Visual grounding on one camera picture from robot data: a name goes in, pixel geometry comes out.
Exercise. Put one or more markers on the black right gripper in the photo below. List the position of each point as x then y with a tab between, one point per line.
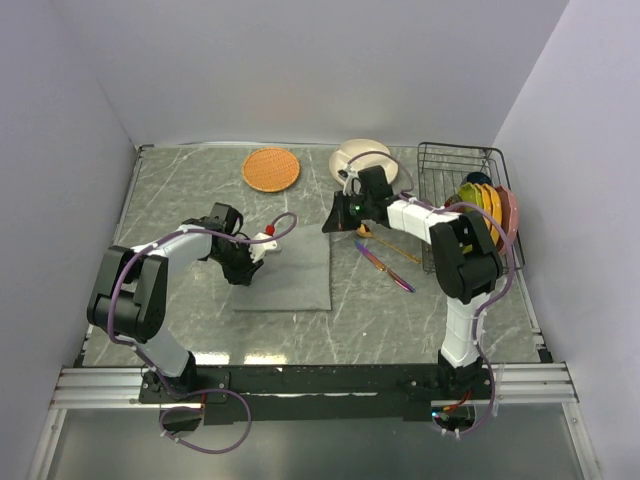
337	219

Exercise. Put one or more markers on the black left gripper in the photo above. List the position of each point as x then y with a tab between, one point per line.
244	274

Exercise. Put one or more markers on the grey cloth napkin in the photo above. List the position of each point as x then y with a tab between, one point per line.
295	277

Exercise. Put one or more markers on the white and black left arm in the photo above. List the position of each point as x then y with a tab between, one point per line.
129	297

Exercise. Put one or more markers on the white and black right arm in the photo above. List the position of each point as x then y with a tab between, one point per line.
465	259

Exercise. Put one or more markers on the gold spoon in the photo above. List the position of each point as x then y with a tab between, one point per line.
365	232

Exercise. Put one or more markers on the orange woven round coaster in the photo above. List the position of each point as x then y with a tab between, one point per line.
271	170

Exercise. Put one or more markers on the iridescent purple knife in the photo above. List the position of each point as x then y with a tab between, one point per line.
383	267

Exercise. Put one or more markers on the green scalloped plate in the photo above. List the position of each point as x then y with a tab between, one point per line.
470	193

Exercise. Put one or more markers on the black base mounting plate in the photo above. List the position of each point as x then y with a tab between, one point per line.
230	394

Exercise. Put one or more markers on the dark blue bowl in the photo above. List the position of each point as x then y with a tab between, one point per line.
479	178

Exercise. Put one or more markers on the yellow scalloped plate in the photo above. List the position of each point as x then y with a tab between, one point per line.
487	203

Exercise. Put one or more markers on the orange scalloped plate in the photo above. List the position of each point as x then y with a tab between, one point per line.
496	213

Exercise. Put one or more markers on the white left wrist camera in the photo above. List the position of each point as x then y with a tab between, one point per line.
263	243

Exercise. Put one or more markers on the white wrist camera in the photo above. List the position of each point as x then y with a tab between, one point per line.
351	184
263	243

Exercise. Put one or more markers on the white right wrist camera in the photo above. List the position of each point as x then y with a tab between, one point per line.
351	184

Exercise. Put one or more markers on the black wire dish rack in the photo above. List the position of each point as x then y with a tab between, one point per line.
450	173

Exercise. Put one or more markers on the aluminium frame rail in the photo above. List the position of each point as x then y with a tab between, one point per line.
119	388

